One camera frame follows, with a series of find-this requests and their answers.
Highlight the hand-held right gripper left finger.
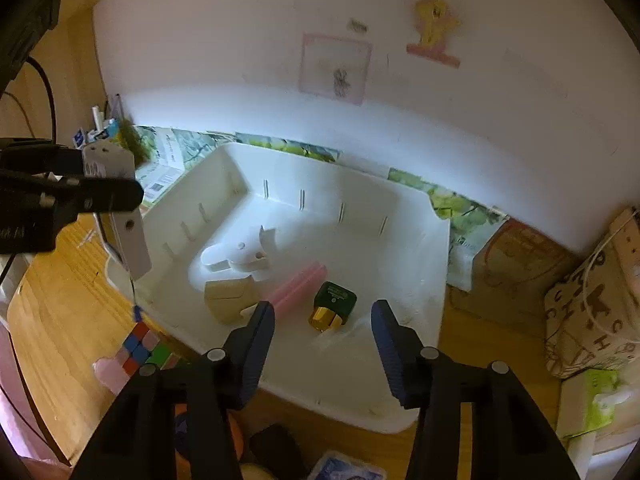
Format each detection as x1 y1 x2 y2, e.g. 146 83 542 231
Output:
70 301 277 480

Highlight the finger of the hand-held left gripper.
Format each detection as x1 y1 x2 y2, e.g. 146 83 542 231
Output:
0 137 86 176
40 177 145 215

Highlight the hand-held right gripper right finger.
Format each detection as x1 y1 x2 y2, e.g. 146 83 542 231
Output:
371 299 581 480

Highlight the white handheld game console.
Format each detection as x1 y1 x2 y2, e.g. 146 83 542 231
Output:
82 141 152 281

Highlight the green bottle with gold cap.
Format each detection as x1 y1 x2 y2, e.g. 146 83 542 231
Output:
308 281 357 332

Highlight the orange round toy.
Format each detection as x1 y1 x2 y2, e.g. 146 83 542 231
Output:
174 402 246 463

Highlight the pink hair roller clip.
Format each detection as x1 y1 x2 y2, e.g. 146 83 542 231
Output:
267 262 328 318

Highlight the black power adapter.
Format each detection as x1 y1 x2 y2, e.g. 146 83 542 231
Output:
249 424 310 480

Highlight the white plastic handheld device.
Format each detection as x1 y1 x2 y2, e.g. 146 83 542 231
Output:
200 225 277 273

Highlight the multicoloured puzzle cube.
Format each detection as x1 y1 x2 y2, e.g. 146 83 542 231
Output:
121 322 177 378

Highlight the beige round compact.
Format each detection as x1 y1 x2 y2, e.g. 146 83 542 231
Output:
239 461 273 480

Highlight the white plastic storage bin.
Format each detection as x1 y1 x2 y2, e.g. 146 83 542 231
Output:
106 141 451 433

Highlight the blue dental floss box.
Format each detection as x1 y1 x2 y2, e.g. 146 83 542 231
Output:
306 450 388 480

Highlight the pink plastic toy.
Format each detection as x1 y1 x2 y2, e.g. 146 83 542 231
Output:
94 347 132 396

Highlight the white cardboard box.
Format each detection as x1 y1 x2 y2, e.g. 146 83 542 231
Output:
135 127 187 206

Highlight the white tube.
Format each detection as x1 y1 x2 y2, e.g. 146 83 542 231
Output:
90 105 108 143

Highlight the wooden desk hutch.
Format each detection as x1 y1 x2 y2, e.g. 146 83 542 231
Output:
0 10 110 201

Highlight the brown cartoon card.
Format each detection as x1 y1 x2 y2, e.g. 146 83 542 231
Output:
472 217 581 313

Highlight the printed fabric storage bag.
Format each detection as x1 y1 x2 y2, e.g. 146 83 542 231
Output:
544 250 640 378

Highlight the green tissue pack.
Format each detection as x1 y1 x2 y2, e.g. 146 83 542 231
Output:
555 369 633 441

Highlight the white rectangular box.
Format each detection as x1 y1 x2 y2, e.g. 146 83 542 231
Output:
562 430 631 480

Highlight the black cable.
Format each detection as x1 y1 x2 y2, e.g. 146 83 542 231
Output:
0 55 57 147

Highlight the green leaf wall strip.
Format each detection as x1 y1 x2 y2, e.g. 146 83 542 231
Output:
117 120 507 241

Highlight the white cable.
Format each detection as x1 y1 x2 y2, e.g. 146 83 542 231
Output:
582 220 640 341

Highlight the pink square wall sticker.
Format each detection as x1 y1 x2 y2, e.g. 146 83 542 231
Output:
299 34 373 106

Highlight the yellow bear wall sticker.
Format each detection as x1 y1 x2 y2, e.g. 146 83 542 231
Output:
406 0 462 68

